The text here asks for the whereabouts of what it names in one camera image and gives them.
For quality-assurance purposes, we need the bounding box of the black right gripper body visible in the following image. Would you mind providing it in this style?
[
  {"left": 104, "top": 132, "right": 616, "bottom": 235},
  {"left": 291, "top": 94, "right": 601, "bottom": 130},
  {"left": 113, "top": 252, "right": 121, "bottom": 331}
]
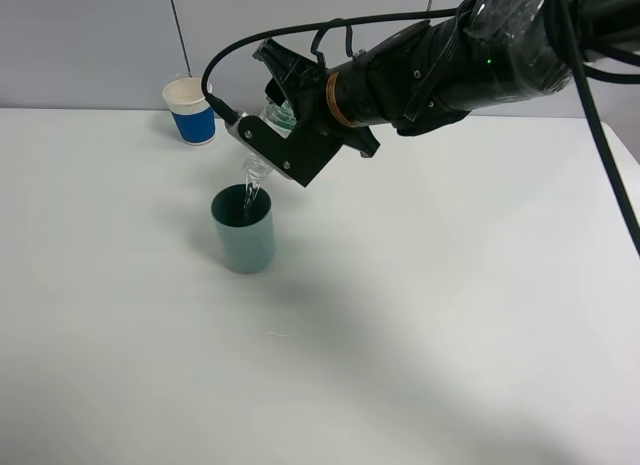
[{"left": 279, "top": 66, "right": 380, "bottom": 158}]

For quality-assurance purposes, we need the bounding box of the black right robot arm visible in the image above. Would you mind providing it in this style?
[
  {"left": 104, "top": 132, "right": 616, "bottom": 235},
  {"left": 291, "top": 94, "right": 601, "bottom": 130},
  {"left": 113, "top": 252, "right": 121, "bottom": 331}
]
[{"left": 254, "top": 0, "right": 639, "bottom": 160}]

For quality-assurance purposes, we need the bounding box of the clear water bottle green label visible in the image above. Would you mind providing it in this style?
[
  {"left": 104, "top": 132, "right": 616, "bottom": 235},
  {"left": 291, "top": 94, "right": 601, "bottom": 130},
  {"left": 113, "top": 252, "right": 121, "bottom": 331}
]
[{"left": 240, "top": 100, "right": 301, "bottom": 186}]

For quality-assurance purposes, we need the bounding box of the teal plastic cup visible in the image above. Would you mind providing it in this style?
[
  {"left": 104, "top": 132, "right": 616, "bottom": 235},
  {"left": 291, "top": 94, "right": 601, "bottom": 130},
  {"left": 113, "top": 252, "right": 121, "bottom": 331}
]
[{"left": 211, "top": 184, "right": 275, "bottom": 274}]

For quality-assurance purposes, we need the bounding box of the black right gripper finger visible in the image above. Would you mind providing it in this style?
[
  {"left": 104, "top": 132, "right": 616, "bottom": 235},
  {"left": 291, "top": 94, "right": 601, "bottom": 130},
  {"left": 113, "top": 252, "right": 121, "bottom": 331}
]
[{"left": 252, "top": 38, "right": 323, "bottom": 93}]

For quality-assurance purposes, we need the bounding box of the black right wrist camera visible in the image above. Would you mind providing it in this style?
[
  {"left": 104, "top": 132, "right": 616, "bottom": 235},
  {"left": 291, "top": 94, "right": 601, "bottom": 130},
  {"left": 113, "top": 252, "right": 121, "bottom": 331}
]
[{"left": 228, "top": 114, "right": 342, "bottom": 187}]

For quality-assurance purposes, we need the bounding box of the black right camera cable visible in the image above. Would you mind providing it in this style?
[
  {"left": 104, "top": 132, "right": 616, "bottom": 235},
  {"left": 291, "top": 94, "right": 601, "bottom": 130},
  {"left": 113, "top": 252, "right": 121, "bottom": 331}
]
[{"left": 201, "top": 7, "right": 461, "bottom": 124}]

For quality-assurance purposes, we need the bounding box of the blue white paper cup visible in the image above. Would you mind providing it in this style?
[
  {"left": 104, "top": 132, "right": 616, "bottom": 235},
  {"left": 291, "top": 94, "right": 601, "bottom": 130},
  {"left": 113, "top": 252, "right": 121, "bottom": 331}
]
[{"left": 162, "top": 77, "right": 216, "bottom": 146}]

